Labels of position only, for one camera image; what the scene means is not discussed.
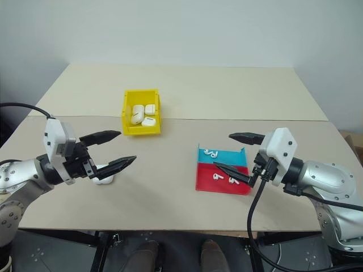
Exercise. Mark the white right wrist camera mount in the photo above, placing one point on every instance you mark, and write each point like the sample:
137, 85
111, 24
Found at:
279, 147

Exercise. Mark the black table frame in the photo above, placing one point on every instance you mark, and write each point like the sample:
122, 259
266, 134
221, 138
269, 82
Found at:
99, 249

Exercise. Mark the yellow plastic bin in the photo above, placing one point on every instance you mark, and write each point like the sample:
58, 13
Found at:
130, 130

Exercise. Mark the red plastic tray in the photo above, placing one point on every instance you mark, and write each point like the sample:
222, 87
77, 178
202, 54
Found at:
207, 182

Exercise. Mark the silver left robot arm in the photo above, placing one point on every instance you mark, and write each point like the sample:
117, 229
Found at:
20, 173

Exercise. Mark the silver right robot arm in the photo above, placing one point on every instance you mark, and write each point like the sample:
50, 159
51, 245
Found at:
329, 181

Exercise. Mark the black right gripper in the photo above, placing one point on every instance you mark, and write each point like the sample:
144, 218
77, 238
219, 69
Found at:
259, 174

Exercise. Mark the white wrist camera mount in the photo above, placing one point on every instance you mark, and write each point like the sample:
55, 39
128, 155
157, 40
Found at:
279, 147
55, 133

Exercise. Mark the blue plastic tray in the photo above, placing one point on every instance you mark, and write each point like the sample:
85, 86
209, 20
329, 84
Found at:
227, 157

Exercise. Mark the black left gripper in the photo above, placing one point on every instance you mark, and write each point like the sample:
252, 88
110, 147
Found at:
78, 165

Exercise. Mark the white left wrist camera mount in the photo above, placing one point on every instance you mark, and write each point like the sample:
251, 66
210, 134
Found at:
55, 133

